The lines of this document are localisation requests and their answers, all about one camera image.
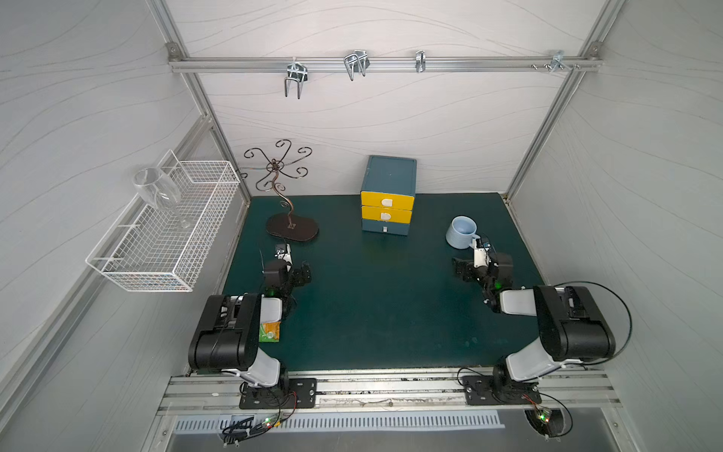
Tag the teal drawer cabinet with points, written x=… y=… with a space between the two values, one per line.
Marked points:
x=394 y=175

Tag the metal bracket hook right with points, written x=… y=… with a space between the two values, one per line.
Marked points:
x=557 y=63

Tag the aluminium crossbar rail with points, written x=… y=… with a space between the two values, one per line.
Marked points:
x=378 y=64

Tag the green red snack packet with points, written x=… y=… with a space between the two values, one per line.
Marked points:
x=270 y=332

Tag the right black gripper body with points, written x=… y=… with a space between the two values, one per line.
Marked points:
x=469 y=268

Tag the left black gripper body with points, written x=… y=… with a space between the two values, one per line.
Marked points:
x=296 y=274

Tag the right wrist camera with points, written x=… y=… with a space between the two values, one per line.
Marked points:
x=481 y=247

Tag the light blue mug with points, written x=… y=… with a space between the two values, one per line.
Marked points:
x=462 y=233

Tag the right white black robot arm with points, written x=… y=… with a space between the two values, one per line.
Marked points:
x=572 y=329

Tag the green mat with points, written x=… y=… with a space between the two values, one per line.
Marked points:
x=386 y=301

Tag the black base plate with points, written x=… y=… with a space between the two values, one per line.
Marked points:
x=287 y=395
x=480 y=390

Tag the white vent strip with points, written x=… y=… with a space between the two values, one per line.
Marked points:
x=316 y=422

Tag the small metal clip hook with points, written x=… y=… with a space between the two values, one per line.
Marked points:
x=420 y=61

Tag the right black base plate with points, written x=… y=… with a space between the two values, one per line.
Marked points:
x=480 y=390

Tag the aluminium front rail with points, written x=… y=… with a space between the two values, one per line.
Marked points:
x=394 y=389

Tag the white wire basket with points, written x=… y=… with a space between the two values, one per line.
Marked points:
x=146 y=250

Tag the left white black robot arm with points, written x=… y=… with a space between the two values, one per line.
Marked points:
x=227 y=337

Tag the right controller board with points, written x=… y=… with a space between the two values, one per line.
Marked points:
x=547 y=422

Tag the metal wire hook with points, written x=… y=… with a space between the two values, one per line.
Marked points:
x=356 y=63

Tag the metal double hook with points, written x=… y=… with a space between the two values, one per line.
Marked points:
x=296 y=76

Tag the brown metal jewelry stand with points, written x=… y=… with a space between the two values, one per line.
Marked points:
x=288 y=226

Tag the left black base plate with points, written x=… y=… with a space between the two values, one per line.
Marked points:
x=287 y=395

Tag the clear glass cup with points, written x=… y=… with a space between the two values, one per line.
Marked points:
x=157 y=189

